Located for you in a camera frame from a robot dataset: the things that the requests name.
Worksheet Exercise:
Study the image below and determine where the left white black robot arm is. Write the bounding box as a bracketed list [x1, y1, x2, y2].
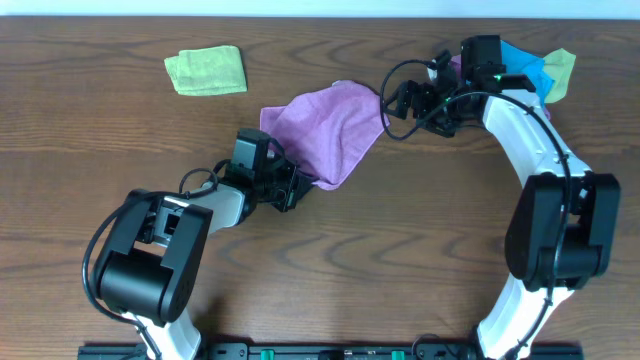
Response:
[81, 134, 315, 359]

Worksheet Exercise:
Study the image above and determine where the purple microfiber cloth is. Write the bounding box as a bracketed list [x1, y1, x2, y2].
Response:
[260, 80, 390, 191]

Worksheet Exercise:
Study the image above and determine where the right black cable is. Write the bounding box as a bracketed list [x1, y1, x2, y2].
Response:
[378, 49, 574, 360]

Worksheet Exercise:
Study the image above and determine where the folded green cloth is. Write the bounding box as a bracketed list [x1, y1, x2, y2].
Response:
[164, 45, 247, 96]

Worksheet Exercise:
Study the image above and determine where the green cloth in pile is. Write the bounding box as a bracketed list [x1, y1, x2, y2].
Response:
[543, 48, 576, 103]

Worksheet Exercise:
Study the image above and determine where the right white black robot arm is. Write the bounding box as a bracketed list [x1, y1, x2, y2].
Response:
[379, 48, 621, 359]

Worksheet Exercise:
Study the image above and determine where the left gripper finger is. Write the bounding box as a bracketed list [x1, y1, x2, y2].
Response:
[284, 172, 316, 212]
[267, 138, 298, 173]

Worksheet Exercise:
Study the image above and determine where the blue cloth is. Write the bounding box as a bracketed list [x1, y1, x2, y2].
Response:
[501, 41, 554, 104]

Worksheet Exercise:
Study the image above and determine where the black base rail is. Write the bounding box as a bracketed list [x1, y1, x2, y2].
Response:
[77, 342, 585, 360]

